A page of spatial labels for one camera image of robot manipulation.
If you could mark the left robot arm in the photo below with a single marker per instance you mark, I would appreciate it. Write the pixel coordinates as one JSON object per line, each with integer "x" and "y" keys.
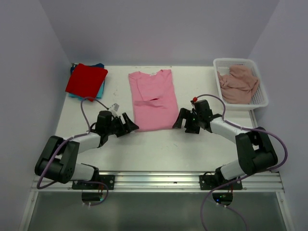
{"x": 58, "y": 160}

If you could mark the teal folded t shirt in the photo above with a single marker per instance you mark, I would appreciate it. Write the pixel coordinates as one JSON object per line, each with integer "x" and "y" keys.
{"x": 100, "y": 92}

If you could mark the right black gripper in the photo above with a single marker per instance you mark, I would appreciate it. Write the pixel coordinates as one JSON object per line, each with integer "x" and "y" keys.
{"x": 185, "y": 113}

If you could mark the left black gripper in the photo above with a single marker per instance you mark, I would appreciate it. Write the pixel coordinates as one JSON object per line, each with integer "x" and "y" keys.
{"x": 124, "y": 128}

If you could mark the aluminium mounting rail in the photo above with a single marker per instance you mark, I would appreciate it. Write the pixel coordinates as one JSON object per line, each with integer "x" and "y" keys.
{"x": 186, "y": 181}

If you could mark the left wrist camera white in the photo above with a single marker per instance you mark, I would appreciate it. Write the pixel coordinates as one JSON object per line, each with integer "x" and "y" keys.
{"x": 114, "y": 108}

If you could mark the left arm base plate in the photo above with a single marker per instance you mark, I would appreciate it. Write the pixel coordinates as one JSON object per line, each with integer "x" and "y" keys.
{"x": 97, "y": 183}

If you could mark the red folded t shirt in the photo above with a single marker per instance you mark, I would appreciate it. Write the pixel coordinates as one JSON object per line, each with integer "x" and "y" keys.
{"x": 85, "y": 81}

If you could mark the beige t shirt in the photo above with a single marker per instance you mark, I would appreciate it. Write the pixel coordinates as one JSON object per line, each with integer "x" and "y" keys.
{"x": 239, "y": 85}

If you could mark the pink t shirt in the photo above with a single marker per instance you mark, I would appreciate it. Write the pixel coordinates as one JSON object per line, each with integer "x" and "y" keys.
{"x": 154, "y": 100}

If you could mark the dark blue folded t shirt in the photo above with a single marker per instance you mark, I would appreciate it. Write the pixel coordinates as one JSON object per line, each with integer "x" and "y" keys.
{"x": 73, "y": 66}

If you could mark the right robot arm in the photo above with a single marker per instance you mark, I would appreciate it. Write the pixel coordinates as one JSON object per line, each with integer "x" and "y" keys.
{"x": 254, "y": 148}

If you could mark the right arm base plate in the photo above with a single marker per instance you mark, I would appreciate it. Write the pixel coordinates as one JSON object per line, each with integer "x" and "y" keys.
{"x": 209, "y": 181}

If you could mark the white plastic basket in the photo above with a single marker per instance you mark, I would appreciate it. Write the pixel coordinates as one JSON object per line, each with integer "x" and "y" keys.
{"x": 259, "y": 99}

